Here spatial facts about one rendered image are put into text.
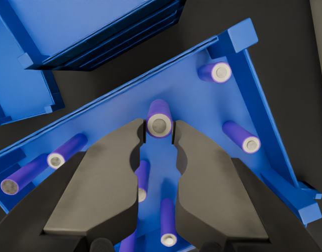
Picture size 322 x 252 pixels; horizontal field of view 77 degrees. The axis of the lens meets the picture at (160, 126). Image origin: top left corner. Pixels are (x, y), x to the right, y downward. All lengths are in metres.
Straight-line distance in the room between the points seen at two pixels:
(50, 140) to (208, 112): 0.20
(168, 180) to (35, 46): 0.34
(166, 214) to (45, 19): 0.39
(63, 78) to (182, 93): 0.52
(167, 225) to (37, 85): 0.61
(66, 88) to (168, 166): 0.51
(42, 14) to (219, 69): 0.36
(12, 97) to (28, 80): 0.08
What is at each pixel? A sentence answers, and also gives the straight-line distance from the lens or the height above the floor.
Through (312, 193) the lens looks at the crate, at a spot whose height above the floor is 0.07.
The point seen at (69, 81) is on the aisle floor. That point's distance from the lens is 0.71.
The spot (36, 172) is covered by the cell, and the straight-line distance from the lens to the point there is 0.27.
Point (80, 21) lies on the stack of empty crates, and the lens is 0.44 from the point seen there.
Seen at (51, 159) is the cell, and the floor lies 0.47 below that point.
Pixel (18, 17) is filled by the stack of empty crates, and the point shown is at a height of 0.24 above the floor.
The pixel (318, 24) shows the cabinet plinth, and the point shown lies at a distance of 0.79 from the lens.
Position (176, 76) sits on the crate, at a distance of 0.24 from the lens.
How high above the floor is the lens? 0.65
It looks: 75 degrees down
